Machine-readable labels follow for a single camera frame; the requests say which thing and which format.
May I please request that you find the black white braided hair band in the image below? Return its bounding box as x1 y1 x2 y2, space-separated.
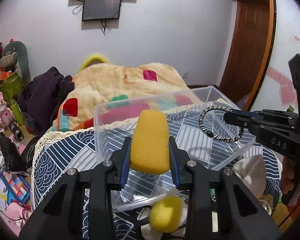
198 105 244 143

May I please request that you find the yellow rectangular sponge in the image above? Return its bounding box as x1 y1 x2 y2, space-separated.
130 109 170 175

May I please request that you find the right hand orange glove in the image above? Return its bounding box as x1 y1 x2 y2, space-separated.
280 157 300 206

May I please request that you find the blue white patterned cloth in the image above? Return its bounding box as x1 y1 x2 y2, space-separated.
31 97 282 240

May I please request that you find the clear plastic storage box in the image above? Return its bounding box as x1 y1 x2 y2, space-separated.
93 85 256 212

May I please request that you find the white cloth pouch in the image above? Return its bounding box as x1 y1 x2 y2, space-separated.
232 154 266 199

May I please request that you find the yellow round sponge ball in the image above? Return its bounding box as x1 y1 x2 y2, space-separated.
149 196 183 233

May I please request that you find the brown wooden door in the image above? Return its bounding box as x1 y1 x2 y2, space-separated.
219 1 269 102

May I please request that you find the brown wooden wardrobe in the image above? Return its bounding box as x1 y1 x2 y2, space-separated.
219 0 276 111

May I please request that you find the black white fabric item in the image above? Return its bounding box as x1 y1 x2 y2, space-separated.
141 220 186 239

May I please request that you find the white sliding wardrobe door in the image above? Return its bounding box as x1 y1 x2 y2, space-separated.
251 0 300 113

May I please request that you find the green bottle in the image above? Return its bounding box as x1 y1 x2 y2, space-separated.
10 99 25 126

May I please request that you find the pink bunny toy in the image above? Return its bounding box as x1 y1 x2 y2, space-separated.
0 92 16 134

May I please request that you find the dark purple clothing pile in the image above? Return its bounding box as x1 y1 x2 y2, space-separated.
17 67 75 136

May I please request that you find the beige patchwork blanket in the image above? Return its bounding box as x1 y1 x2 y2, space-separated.
51 63 188 132

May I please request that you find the green cardboard box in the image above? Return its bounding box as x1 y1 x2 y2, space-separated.
0 72 23 103

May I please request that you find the yellow plush pillow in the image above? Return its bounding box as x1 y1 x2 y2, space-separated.
78 53 109 72

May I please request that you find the grey green neck pillow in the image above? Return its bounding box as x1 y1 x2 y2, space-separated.
0 41 31 85

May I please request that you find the small wall monitor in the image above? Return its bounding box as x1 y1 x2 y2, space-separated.
82 0 122 22

